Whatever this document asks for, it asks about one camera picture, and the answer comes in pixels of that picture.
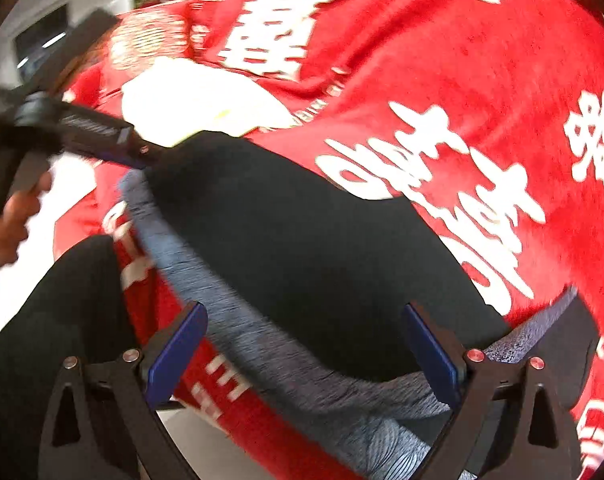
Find dark wall television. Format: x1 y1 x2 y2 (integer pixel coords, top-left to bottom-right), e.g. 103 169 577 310
14 4 69 70

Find black pants blue patterned stripe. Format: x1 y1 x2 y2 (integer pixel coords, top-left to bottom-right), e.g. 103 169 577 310
121 133 597 479

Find red blanket white characters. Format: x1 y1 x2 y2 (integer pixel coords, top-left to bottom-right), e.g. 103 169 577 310
64 0 604 479

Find person's left hand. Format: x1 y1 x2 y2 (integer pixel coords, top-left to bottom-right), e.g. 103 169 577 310
0 171 52 268

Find red embroidered pillow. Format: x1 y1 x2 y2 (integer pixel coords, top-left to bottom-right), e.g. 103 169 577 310
106 0 192 77

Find white cloth yellow trim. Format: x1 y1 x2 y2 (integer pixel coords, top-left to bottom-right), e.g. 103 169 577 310
121 58 295 148

